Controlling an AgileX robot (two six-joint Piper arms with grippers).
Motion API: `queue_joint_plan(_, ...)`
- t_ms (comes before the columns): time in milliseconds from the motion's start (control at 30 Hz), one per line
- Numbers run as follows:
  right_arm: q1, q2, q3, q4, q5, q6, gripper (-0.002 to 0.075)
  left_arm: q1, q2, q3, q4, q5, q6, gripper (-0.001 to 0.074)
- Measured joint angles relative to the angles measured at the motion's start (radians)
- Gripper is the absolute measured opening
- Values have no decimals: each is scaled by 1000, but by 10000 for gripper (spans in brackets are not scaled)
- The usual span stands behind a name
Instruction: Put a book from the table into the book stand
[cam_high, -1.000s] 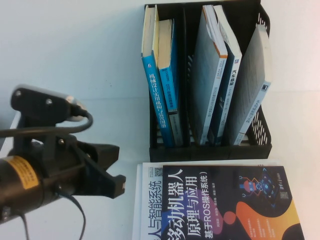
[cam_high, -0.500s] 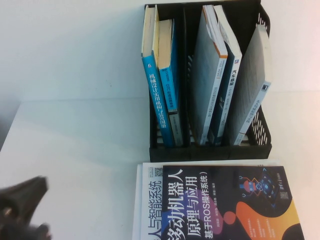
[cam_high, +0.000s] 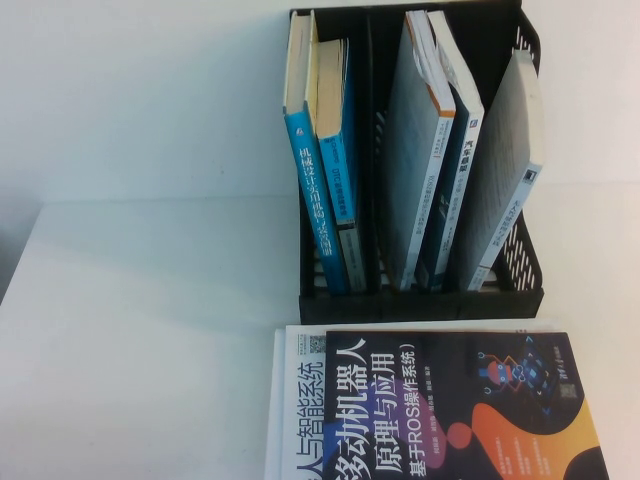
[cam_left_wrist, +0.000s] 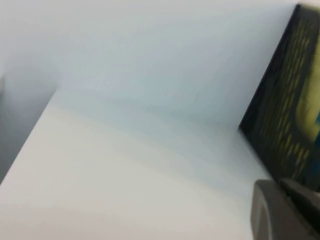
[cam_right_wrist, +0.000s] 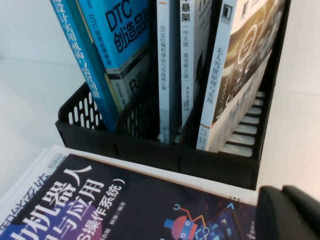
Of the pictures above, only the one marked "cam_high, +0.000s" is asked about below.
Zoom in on blue DTC paperback book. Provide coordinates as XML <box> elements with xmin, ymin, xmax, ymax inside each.
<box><xmin>307</xmin><ymin>38</ymin><xmax>369</xmax><ymax>294</ymax></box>

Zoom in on black plastic book stand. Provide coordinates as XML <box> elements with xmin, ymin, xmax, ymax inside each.
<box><xmin>287</xmin><ymin>0</ymin><xmax>546</xmax><ymax>324</ymax></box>

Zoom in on dark colourful robot book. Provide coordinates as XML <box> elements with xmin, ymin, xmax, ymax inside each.
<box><xmin>319</xmin><ymin>329</ymin><xmax>610</xmax><ymax>480</ymax></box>

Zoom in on plain white book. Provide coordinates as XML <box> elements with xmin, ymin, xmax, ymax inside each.
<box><xmin>263</xmin><ymin>328</ymin><xmax>287</xmax><ymax>480</ymax></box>

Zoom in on teal cover white spine book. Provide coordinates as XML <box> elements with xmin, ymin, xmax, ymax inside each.
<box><xmin>414</xmin><ymin>10</ymin><xmax>485</xmax><ymax>292</ymax></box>

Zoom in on thin white spine book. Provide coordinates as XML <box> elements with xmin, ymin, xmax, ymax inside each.
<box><xmin>455</xmin><ymin>49</ymin><xmax>546</xmax><ymax>292</ymax></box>

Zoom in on white book large black letters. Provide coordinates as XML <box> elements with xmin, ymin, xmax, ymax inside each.
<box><xmin>279</xmin><ymin>319</ymin><xmax>564</xmax><ymax>480</ymax></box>

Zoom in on thick blue hardcover book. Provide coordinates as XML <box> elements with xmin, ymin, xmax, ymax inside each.
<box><xmin>282</xmin><ymin>10</ymin><xmax>351</xmax><ymax>296</ymax></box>

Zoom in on white orange ROS2 book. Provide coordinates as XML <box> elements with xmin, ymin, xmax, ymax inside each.
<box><xmin>382</xmin><ymin>9</ymin><xmax>457</xmax><ymax>292</ymax></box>

